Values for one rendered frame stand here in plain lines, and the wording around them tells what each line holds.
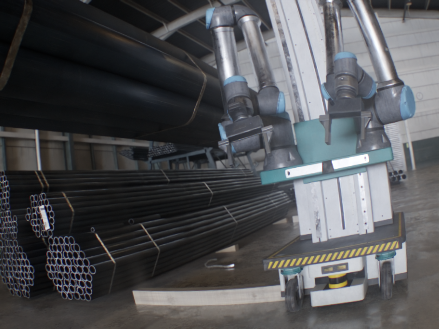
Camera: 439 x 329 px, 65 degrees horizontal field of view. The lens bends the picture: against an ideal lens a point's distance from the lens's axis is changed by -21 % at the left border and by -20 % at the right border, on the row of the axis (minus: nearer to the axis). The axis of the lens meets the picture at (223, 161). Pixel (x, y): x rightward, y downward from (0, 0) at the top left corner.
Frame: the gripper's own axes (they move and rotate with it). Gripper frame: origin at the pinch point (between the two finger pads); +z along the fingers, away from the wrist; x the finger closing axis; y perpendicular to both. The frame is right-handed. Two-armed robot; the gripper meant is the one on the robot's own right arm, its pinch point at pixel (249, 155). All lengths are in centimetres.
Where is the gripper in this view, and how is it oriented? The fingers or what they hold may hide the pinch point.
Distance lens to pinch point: 145.7
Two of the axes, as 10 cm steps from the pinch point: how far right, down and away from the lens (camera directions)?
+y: 3.6, 4.1, 8.4
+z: 1.3, 8.7, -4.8
